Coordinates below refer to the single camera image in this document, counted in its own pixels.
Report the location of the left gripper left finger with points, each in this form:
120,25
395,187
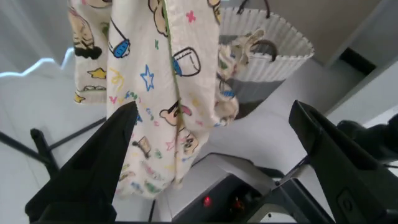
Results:
90,186

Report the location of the white curtain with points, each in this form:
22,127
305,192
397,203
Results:
31,28

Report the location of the cream printed shirt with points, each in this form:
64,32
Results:
146,62

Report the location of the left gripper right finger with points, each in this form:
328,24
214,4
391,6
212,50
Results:
357,193

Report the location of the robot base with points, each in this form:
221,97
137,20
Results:
217,174

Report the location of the black clothes rack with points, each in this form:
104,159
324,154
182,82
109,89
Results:
43,149

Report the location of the white laundry basket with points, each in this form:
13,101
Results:
292,43

